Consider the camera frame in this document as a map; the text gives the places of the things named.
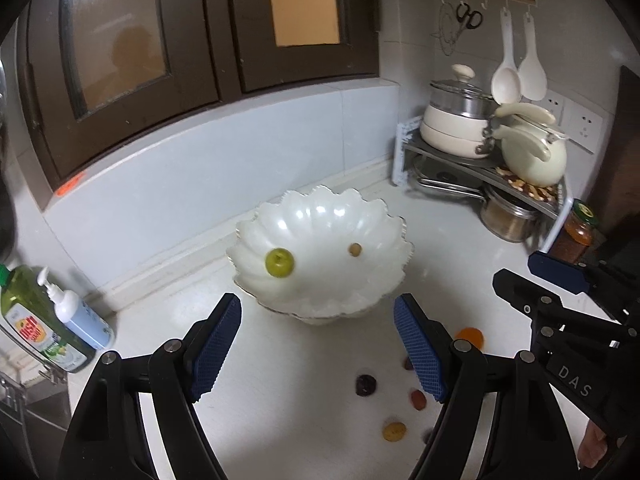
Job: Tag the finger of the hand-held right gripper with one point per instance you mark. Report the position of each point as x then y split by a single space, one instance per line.
525 302
557 272

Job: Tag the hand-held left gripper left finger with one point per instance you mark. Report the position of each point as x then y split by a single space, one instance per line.
215 345

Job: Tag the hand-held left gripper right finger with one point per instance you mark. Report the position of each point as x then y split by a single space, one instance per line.
420 355

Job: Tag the dark red grape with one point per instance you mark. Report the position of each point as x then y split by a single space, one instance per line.
419 400

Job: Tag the orange tangerine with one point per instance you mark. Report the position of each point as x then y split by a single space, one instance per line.
471 336

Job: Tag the dark purple grape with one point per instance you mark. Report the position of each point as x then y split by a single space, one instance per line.
365 384

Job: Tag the brown longan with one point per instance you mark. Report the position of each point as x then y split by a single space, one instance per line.
394 431
355 250

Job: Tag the white scalloped bowl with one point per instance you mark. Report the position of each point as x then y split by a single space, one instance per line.
320 225

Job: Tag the person's right hand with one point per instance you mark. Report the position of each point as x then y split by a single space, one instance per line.
595 444

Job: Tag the glass jar orange sauce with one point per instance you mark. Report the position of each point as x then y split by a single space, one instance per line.
575 240

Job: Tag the stainless steel pot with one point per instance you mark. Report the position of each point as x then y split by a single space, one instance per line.
505 220

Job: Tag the brown beige woven trivet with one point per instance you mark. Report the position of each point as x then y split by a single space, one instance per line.
535 191

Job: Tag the small green apple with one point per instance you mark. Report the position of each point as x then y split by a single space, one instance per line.
279 261

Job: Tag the cream ceramic kettle pot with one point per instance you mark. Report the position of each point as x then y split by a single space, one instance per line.
537 160

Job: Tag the white pump bottle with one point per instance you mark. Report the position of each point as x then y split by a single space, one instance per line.
80 320

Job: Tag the brown wooden panel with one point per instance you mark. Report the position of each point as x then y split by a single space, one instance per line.
629 150

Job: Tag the steel rimmed pot lid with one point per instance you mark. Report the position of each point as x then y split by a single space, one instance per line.
440 180

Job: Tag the grey corner shelf rack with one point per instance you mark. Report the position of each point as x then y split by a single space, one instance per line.
440 152

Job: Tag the cream cooking pot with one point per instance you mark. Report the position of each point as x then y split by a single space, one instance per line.
450 130

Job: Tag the green dish soap bottle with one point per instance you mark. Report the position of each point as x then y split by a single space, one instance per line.
35 325

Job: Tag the steel steamer insert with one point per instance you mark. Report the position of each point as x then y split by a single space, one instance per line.
460 105

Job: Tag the white serving spoon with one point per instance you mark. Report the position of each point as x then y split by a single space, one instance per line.
505 82

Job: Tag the white rice paddle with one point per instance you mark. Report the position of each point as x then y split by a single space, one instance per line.
532 75

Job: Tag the steel sink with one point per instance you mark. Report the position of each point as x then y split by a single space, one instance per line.
30 425

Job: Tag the orange sticker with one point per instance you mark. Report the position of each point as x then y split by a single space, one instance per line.
67 187

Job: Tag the glass lid cream knob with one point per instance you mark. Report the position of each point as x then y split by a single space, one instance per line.
462 72

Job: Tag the brown wooden window sash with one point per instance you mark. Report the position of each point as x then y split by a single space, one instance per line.
355 20
47 110

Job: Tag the white wall socket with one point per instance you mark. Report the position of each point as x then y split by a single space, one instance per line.
586 127
552 105

